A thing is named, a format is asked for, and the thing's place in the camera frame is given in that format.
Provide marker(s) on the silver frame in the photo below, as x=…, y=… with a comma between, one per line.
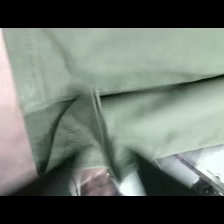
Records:
x=203, y=168

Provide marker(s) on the green T-shirt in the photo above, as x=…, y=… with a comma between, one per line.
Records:
x=133, y=93

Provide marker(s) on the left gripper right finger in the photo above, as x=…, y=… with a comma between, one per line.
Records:
x=156, y=181

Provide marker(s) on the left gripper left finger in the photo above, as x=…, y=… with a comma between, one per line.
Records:
x=50, y=181

